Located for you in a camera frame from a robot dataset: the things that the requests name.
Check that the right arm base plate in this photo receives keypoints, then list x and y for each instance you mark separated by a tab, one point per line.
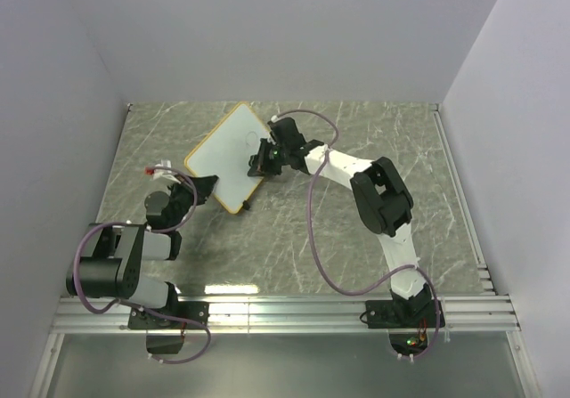
392	314

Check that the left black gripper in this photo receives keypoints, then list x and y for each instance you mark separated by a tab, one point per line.
205	187

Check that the aluminium rail frame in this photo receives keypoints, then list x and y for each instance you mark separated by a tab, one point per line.
275	328

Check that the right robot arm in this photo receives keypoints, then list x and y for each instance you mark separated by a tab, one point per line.
383	202

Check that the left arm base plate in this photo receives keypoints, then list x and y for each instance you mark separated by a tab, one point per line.
183	315

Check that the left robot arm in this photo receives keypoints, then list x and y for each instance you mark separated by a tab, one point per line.
108	261

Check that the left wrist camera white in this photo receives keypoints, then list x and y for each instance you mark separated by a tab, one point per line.
162	172

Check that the yellow-framed whiteboard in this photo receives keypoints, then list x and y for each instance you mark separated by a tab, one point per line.
225	152

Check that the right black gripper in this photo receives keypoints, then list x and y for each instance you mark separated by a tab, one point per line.
259	166

